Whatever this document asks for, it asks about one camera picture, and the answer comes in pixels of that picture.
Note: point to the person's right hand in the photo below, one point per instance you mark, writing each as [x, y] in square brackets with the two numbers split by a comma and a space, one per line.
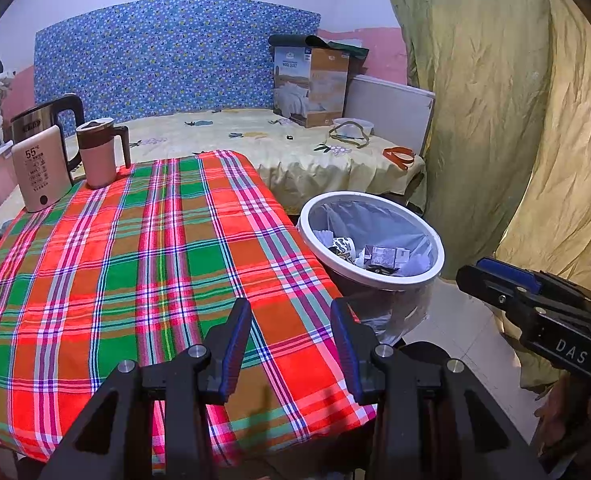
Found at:
[575, 420]

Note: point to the patterned paper cup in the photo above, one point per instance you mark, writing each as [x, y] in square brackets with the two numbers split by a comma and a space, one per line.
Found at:
[343, 247]

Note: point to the purple drink carton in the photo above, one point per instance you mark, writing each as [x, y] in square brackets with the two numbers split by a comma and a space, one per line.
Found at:
[383, 257]

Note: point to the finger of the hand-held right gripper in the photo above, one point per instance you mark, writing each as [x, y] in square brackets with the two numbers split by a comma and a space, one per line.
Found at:
[485, 287]
[510, 272]

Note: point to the steel electric kettle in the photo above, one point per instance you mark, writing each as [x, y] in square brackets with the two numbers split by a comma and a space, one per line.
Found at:
[30, 120]

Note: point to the cream rounded heating device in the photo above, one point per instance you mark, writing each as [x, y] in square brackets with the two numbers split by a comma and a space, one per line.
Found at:
[40, 175]

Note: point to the white bin with liner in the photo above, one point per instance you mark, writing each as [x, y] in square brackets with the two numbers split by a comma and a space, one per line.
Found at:
[375, 220]

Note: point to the plaid tablecloth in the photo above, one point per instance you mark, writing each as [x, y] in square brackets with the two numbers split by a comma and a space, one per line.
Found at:
[125, 270]

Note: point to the dark cloth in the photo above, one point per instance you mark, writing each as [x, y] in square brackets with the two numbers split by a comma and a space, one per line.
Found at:
[290, 40]

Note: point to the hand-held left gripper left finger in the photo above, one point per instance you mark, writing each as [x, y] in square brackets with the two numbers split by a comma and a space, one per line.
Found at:
[236, 355]

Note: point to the blue floral mattress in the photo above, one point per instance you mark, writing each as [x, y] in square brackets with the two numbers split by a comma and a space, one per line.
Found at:
[175, 55]

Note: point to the pink mug with brown lid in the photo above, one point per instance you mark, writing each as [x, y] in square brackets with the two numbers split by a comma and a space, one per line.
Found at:
[98, 160]

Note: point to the white flat panel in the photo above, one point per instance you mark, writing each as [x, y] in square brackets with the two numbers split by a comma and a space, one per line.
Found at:
[390, 110]

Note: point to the yellow curtain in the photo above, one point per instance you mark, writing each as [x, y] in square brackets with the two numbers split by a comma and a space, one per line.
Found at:
[475, 85]

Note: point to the cardboard quilt box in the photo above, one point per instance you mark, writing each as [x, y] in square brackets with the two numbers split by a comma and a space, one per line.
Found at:
[320, 90]

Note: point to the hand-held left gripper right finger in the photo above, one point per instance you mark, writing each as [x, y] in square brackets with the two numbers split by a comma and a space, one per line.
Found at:
[348, 360]

